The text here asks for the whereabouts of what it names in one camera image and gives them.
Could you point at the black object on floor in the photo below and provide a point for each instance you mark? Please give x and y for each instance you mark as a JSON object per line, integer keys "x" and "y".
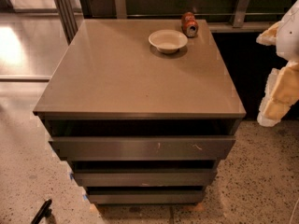
{"x": 44, "y": 211}

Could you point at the orange soda can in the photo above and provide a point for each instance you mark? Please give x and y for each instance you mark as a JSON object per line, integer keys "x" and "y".
{"x": 189, "y": 24}

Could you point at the metal shelf bracket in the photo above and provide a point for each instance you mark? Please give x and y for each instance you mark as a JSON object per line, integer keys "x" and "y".
{"x": 239, "y": 14}
{"x": 121, "y": 11}

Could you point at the grey drawer cabinet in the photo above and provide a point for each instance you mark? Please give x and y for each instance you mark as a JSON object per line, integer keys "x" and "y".
{"x": 112, "y": 82}

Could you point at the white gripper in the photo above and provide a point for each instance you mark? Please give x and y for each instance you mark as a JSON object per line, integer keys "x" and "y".
{"x": 290, "y": 36}

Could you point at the metal frame post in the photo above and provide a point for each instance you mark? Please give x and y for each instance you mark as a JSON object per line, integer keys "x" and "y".
{"x": 67, "y": 18}

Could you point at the metal shelf bracket left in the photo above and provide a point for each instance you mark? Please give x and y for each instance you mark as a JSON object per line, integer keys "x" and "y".
{"x": 121, "y": 11}

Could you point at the grey drawer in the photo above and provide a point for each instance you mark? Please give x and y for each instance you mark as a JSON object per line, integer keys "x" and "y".
{"x": 142, "y": 149}
{"x": 147, "y": 179}
{"x": 147, "y": 197}

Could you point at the white bowl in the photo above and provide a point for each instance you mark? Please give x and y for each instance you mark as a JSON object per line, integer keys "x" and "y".
{"x": 168, "y": 41}

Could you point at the metal shelf bracket right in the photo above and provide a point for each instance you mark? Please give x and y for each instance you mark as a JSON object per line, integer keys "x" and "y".
{"x": 239, "y": 14}

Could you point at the grey top drawer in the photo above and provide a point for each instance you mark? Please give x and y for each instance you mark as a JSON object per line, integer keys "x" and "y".
{"x": 142, "y": 149}

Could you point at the grey bottom drawer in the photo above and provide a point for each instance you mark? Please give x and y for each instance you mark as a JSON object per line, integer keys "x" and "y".
{"x": 147, "y": 197}

